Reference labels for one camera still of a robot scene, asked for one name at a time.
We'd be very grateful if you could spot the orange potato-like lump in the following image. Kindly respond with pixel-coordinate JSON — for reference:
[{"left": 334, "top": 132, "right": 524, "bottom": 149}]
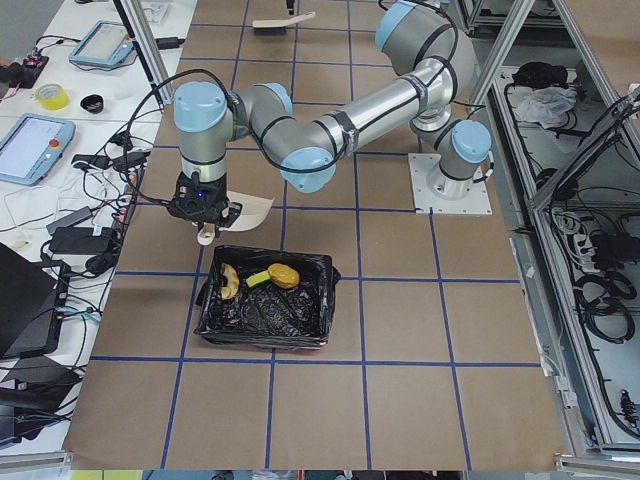
[{"left": 267, "top": 263, "right": 300, "bottom": 290}]

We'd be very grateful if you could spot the beige hand brush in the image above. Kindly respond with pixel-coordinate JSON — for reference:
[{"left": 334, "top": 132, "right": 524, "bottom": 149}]
[{"left": 251, "top": 11, "right": 316, "bottom": 35}]

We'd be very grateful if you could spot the yellow tape roll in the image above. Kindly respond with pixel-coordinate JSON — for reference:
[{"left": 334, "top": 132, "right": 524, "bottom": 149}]
[{"left": 35, "top": 83, "right": 70, "bottom": 111}]

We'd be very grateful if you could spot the beige plastic dustpan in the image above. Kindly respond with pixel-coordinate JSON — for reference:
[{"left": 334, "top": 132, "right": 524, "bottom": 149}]
[{"left": 196, "top": 191, "right": 274, "bottom": 246}]

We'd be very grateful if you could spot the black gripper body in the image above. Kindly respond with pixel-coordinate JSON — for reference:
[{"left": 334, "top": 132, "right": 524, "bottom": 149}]
[{"left": 166, "top": 173, "right": 229, "bottom": 223}]

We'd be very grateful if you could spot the yellow sponge piece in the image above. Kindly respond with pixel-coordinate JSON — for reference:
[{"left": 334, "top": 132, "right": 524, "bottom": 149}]
[{"left": 246, "top": 270, "right": 271, "bottom": 288}]

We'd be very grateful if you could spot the aluminium frame post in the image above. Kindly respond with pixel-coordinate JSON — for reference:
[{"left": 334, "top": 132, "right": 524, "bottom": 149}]
[{"left": 113, "top": 0, "right": 174, "bottom": 107}]

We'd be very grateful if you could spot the blue teach pendant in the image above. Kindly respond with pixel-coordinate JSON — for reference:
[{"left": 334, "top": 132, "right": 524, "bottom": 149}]
[
  {"left": 1, "top": 113, "right": 76, "bottom": 186},
  {"left": 68, "top": 20, "right": 134, "bottom": 69}
]

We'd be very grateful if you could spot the crumpled white cloth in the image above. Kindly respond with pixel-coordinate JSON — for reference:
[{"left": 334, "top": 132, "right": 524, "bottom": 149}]
[{"left": 514, "top": 86, "right": 577, "bottom": 129}]

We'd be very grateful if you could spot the black laptop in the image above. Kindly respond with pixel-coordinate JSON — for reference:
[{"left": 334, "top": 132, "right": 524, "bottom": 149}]
[{"left": 1, "top": 245, "right": 70, "bottom": 360}]

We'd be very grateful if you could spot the black power brick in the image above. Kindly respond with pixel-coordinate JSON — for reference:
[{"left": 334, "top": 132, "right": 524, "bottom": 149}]
[{"left": 49, "top": 226, "right": 116, "bottom": 255}]

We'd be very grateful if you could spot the lower blue teach pendant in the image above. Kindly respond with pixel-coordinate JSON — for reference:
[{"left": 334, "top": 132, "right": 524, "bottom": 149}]
[{"left": 1, "top": 113, "right": 76, "bottom": 186}]

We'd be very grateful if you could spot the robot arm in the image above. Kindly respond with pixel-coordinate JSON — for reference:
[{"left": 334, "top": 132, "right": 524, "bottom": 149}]
[{"left": 166, "top": 1, "right": 492, "bottom": 238}]

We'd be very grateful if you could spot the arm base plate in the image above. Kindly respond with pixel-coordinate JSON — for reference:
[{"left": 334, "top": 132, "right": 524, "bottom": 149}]
[{"left": 408, "top": 153, "right": 493, "bottom": 216}]

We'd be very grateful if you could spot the pink bin with black bag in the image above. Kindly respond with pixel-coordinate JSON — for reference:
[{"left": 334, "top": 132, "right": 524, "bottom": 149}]
[{"left": 194, "top": 245, "right": 341, "bottom": 349}]

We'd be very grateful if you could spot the upper blue teach pendant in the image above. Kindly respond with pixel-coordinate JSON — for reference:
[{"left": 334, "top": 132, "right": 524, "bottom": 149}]
[{"left": 68, "top": 20, "right": 134, "bottom": 69}]

